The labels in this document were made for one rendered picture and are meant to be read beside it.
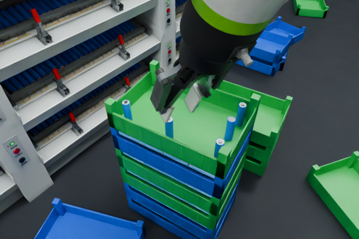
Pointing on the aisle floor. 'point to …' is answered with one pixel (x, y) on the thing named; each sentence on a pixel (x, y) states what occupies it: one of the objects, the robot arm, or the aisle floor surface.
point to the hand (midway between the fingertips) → (179, 104)
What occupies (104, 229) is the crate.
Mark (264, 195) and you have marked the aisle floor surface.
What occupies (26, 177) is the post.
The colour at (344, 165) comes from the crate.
